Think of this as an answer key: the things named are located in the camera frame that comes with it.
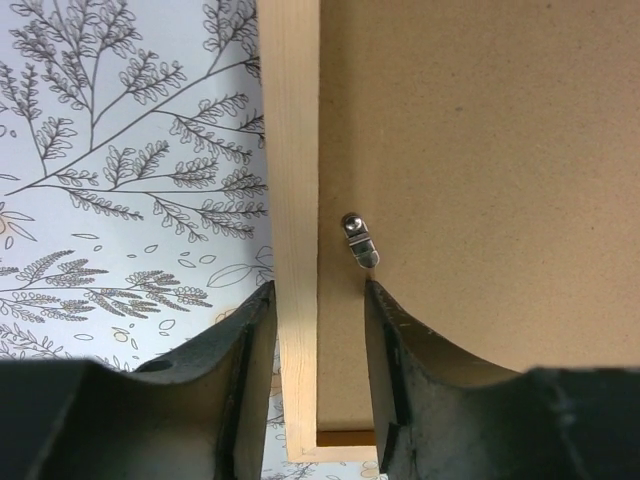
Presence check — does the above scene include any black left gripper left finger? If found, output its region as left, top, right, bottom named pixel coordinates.
left=1, top=283, right=277, bottom=479

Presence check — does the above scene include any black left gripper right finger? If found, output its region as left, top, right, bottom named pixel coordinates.
left=364, top=281, right=639, bottom=479

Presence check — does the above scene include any brown frame backing board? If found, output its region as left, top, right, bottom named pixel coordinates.
left=317, top=1, right=639, bottom=431

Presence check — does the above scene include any wooden picture frame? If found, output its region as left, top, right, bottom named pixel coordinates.
left=257, top=1, right=376, bottom=463

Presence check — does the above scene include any metal turn clip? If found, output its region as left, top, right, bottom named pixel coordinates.
left=341, top=212, right=380, bottom=269

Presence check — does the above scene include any floral patterned table mat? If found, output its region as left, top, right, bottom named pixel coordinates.
left=1, top=1, right=274, bottom=371

